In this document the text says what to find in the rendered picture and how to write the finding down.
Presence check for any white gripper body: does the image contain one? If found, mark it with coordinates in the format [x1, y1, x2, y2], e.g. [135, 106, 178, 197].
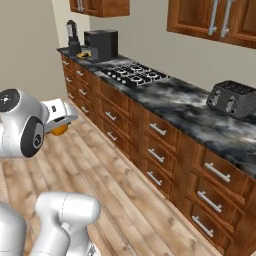
[44, 99, 79, 135]

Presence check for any orange fruit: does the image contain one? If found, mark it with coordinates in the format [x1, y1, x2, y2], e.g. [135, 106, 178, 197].
[50, 123, 70, 137]

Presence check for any small round plate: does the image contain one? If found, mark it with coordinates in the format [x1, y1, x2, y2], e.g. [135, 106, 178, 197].
[75, 49, 94, 61]

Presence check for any black blender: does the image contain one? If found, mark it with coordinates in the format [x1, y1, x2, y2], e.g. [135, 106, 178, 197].
[65, 19, 82, 56]

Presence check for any wooden drawer front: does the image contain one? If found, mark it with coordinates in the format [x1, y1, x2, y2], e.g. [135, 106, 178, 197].
[193, 146, 252, 205]
[65, 86, 80, 106]
[63, 70, 79, 89]
[187, 173, 245, 232]
[61, 54, 78, 73]
[76, 81, 99, 106]
[101, 119, 132, 158]
[141, 134, 178, 178]
[79, 99, 100, 124]
[143, 109, 182, 152]
[99, 99, 132, 137]
[139, 159, 175, 198]
[75, 63, 98, 87]
[184, 199, 235, 254]

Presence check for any black gas hob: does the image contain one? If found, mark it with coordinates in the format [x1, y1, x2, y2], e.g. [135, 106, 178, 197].
[101, 62, 170, 89]

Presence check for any black coffee machine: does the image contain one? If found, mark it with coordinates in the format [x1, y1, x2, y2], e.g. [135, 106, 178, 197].
[83, 29, 120, 64]

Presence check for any wooden cupboard door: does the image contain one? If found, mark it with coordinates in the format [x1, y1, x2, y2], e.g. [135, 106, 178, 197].
[219, 0, 256, 50]
[166, 0, 224, 42]

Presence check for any dark grey toaster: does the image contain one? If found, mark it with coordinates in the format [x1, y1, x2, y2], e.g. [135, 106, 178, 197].
[205, 79, 256, 120]

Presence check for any wooden panel without handle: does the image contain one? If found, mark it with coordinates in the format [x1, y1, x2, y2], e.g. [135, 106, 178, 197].
[97, 78, 132, 117]

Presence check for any wooden wall cupboard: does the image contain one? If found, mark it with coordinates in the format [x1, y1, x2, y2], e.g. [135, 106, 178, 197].
[68, 0, 131, 19]

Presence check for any silver cupboard door handle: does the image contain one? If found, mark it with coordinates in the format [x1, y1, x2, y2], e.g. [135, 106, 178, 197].
[220, 0, 233, 38]
[207, 0, 220, 36]

